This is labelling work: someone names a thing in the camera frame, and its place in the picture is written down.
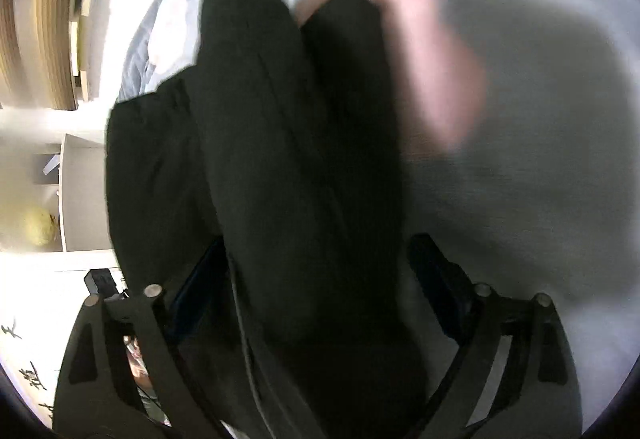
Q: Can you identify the black jacket with reflective stripes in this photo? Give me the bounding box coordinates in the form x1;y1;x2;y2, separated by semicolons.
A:
105;0;437;439

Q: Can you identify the pale blue blanket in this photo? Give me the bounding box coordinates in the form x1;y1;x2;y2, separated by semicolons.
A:
119;0;206;102

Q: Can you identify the person's left hand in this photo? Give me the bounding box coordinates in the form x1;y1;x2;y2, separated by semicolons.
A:
124;336;154;382

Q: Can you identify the light bed sheet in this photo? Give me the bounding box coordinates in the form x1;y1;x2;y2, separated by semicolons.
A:
107;0;640;439

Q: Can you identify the white shelf unit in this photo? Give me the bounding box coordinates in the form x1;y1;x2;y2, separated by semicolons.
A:
59;133;122;254

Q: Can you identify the wooden slat panel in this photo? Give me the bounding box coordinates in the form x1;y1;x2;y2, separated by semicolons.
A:
0;0;108;112

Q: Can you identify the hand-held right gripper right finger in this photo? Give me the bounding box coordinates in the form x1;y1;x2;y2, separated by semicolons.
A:
406;233;585;439

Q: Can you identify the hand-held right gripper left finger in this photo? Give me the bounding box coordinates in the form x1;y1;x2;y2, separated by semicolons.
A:
52;236;227;439

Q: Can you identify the yellow ball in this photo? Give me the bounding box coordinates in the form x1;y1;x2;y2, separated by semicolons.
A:
11;206;57;248

